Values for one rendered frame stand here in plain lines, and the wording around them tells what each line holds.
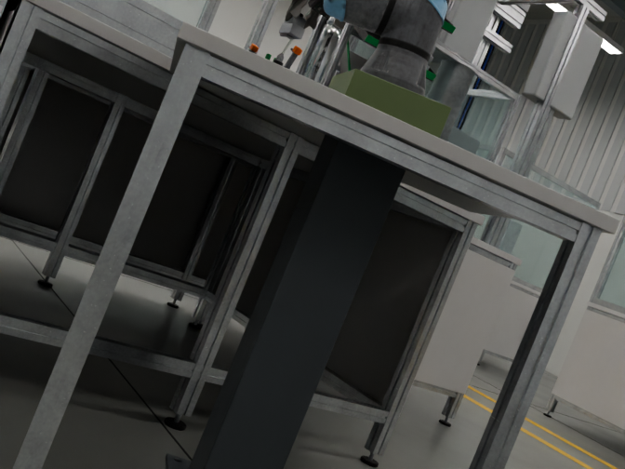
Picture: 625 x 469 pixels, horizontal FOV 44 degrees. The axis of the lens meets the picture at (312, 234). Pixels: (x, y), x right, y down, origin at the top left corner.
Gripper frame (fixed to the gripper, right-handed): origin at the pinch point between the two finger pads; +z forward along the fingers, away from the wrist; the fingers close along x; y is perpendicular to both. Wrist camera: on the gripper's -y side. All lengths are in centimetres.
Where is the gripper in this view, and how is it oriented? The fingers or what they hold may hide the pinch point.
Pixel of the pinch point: (295, 20)
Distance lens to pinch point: 232.9
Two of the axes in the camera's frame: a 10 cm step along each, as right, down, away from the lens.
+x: 7.5, 3.1, 5.8
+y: 1.8, 7.6, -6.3
